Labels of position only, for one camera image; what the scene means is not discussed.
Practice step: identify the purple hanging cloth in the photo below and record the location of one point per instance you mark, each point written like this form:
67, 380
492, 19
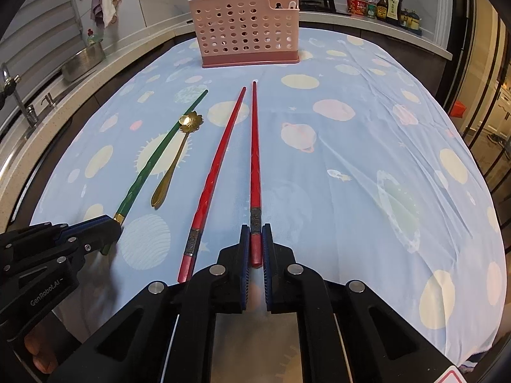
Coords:
96, 6

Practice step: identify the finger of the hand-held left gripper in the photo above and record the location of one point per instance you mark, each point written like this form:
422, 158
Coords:
86, 224
103, 237

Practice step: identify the green lid jar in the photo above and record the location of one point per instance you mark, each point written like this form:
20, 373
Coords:
371, 11

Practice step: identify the dark soy sauce bottle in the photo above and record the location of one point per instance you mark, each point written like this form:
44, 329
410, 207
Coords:
394, 8

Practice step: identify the green dish soap bottle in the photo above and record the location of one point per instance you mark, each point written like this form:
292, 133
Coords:
92, 38

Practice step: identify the stainless steel pot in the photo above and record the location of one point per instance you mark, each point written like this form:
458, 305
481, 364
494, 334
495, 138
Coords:
82, 62

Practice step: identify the pink perforated utensil holder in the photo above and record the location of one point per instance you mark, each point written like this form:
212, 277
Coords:
239, 48

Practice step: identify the chrome soap dispenser pump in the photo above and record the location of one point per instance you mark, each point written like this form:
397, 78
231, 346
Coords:
48, 100

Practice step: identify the green chopstick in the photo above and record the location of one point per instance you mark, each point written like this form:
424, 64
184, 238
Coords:
151, 159

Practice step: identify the brown sauce bottle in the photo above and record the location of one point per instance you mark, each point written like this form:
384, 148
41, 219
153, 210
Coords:
382, 6

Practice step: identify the chrome kitchen faucet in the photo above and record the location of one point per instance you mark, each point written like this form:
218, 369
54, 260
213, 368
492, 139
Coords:
18, 95

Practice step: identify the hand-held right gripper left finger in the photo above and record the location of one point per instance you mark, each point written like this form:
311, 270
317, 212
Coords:
235, 279

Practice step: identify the blue planet print tablecloth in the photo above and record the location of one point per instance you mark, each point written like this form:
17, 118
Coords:
339, 167

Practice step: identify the black gas stove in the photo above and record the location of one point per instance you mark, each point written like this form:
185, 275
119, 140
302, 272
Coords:
323, 6

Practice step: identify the black framed glass door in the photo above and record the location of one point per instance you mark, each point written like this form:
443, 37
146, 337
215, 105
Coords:
487, 87

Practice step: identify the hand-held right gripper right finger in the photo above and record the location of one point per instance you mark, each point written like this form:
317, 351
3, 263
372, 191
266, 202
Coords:
275, 279

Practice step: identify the gold flower spoon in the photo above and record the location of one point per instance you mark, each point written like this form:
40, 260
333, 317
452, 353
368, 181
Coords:
167, 175

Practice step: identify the red object behind glass door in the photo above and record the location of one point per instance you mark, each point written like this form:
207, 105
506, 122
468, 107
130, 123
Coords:
461, 107

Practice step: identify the person's left hand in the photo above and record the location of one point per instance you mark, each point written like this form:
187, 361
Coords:
40, 351

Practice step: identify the red chopstick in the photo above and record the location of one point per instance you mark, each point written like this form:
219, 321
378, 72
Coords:
254, 167
211, 171

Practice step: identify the white hanging towel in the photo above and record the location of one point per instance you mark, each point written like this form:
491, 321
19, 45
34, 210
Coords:
109, 2

